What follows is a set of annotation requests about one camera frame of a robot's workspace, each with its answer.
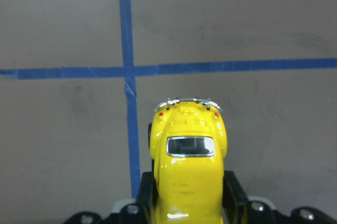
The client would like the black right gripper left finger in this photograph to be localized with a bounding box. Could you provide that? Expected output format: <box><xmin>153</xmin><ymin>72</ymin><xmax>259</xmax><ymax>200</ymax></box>
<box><xmin>136</xmin><ymin>171</ymin><xmax>157</xmax><ymax>223</ymax></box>

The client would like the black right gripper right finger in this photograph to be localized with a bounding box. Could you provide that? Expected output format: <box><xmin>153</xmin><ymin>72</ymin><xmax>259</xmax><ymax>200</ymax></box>
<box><xmin>222</xmin><ymin>170</ymin><xmax>249</xmax><ymax>223</ymax></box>

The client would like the yellow beetle toy car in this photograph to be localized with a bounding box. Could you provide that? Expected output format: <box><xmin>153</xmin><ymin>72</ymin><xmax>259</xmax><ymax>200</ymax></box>
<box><xmin>148</xmin><ymin>98</ymin><xmax>227</xmax><ymax>223</ymax></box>

